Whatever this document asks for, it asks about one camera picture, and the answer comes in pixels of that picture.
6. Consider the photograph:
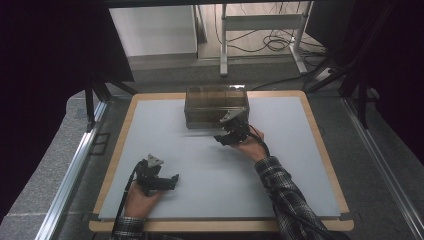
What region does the white cabinet panel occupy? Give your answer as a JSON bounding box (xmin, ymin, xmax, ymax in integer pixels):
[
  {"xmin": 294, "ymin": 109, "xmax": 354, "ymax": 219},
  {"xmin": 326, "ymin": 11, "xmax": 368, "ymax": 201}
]
[{"xmin": 108, "ymin": 4, "xmax": 199, "ymax": 58}]

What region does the transparent brown drawer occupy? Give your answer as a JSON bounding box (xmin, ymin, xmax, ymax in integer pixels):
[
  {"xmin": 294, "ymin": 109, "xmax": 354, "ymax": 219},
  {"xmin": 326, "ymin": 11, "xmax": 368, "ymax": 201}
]
[{"xmin": 185, "ymin": 106, "xmax": 250, "ymax": 130}]

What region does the black floor cable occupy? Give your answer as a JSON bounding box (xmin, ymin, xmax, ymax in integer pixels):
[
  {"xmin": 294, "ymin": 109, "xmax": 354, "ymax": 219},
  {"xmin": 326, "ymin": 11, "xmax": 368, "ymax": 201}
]
[{"xmin": 251, "ymin": 73, "xmax": 318, "ymax": 92}]

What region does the black tripod stand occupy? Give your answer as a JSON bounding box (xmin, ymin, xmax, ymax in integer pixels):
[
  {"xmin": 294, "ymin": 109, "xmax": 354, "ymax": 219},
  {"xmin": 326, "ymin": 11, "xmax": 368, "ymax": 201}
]
[{"xmin": 84, "ymin": 70, "xmax": 140, "ymax": 132}]

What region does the bundle of black floor cables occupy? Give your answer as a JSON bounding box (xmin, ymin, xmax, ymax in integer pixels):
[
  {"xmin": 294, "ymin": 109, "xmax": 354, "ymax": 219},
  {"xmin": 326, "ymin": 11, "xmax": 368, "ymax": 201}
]
[{"xmin": 214, "ymin": 2, "xmax": 327, "ymax": 58}]

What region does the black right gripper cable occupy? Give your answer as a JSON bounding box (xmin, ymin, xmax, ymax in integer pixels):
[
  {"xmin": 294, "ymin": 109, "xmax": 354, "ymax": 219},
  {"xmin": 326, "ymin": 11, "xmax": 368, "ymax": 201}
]
[{"xmin": 247, "ymin": 124, "xmax": 271, "ymax": 158}]

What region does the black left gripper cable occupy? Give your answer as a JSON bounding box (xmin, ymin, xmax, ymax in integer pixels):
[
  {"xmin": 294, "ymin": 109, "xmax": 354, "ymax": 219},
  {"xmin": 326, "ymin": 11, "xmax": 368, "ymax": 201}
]
[{"xmin": 110, "ymin": 165, "xmax": 138, "ymax": 240}]

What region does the black metal stand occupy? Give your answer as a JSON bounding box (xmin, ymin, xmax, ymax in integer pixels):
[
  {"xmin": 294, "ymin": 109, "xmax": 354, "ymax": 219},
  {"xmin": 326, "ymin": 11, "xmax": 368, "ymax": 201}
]
[{"xmin": 305, "ymin": 46, "xmax": 372, "ymax": 130}]

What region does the dark curtain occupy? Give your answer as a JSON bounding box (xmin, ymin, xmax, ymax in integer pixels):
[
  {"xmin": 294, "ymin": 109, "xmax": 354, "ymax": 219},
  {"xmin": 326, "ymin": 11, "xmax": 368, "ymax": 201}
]
[
  {"xmin": 305, "ymin": 0, "xmax": 424, "ymax": 165},
  {"xmin": 0, "ymin": 0, "xmax": 135, "ymax": 222}
]

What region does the transparent brown drawer box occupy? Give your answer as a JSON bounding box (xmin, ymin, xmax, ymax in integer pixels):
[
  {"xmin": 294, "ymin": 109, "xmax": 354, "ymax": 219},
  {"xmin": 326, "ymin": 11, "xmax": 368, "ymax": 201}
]
[{"xmin": 183, "ymin": 84, "xmax": 251, "ymax": 130}]

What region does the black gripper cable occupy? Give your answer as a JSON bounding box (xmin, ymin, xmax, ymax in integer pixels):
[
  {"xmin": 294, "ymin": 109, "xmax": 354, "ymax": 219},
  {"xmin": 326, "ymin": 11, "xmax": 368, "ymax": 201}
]
[
  {"xmin": 247, "ymin": 124, "xmax": 271, "ymax": 158},
  {"xmin": 110, "ymin": 165, "xmax": 138, "ymax": 240}
]

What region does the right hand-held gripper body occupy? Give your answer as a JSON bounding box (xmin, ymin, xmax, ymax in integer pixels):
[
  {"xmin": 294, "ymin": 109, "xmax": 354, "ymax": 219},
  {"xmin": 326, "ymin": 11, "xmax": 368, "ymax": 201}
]
[{"xmin": 220, "ymin": 108, "xmax": 251, "ymax": 145}]

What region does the person's left hand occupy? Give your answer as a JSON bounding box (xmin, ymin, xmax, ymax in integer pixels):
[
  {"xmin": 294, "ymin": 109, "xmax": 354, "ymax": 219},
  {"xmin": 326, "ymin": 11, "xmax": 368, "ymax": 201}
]
[{"xmin": 124, "ymin": 181, "xmax": 165, "ymax": 221}]

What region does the person's right hand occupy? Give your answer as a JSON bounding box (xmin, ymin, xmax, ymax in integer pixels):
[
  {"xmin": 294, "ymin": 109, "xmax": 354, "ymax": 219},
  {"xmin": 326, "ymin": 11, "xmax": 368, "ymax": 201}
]
[{"xmin": 231, "ymin": 126, "xmax": 270, "ymax": 164}]

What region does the white metal desk frame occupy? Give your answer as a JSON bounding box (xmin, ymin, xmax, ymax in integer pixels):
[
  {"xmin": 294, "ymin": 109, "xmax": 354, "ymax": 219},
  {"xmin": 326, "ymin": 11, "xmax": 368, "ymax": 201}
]
[{"xmin": 219, "ymin": 1, "xmax": 315, "ymax": 77}]

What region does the aluminium rail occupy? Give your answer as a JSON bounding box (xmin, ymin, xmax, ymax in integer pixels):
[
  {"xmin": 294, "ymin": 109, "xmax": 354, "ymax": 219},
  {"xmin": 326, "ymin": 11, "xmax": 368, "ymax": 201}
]
[
  {"xmin": 341, "ymin": 97, "xmax": 424, "ymax": 240},
  {"xmin": 34, "ymin": 101, "xmax": 110, "ymax": 240}
]

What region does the white power strip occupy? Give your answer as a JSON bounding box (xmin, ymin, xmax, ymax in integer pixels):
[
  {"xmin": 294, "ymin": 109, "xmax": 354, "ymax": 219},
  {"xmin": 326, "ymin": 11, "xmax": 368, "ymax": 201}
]
[{"xmin": 314, "ymin": 67, "xmax": 335, "ymax": 83}]

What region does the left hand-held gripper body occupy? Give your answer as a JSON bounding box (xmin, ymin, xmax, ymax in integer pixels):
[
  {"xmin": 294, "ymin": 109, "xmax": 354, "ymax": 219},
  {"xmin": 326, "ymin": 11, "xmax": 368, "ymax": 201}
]
[{"xmin": 134, "ymin": 153, "xmax": 172, "ymax": 196}]

